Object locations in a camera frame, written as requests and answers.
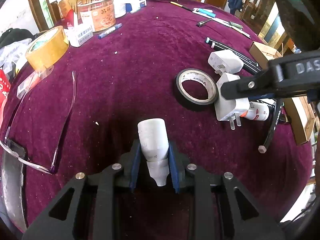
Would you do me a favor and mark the white power adapter plug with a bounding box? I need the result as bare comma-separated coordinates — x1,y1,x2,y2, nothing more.
214,73,250,130

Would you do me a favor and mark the green pen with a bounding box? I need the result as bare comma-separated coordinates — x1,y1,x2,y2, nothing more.
228,21,244,30

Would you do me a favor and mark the cardboard tray box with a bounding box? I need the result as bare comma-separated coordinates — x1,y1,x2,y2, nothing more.
249,42,319,145

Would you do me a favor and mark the clear plastic case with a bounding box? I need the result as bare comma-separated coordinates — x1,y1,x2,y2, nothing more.
16,66,54,100

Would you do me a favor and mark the white charger block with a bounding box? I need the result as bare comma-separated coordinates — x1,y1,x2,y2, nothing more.
208,49,244,75

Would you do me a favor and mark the blue whiteboard marker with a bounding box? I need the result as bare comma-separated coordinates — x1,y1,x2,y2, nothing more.
98,23,123,39

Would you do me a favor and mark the small white plastic bottle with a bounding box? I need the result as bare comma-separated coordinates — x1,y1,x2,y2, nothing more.
138,118,170,187

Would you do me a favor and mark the white red-label bottle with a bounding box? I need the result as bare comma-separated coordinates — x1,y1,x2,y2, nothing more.
241,101,270,121

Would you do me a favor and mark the brown packing tape roll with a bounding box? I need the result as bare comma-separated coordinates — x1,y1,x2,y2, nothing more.
25,25,69,72

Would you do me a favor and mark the blue white pen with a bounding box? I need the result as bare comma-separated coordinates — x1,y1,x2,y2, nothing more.
193,8,216,18

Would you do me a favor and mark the black pen on table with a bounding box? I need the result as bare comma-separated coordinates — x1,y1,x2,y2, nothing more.
196,18,212,27

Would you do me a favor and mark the black electrical tape roll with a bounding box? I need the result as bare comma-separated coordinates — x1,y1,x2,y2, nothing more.
173,68,219,111

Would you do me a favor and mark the white small carton box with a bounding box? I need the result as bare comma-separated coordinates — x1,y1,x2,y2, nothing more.
64,23,93,48

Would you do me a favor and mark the person in blue jacket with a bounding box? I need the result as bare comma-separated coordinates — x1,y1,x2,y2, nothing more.
227,0,242,15

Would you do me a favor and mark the white cylindrical jar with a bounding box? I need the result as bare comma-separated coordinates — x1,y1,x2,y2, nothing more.
113,0,126,18

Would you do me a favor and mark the black marker grey cap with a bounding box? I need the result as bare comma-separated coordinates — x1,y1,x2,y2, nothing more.
209,40,262,75

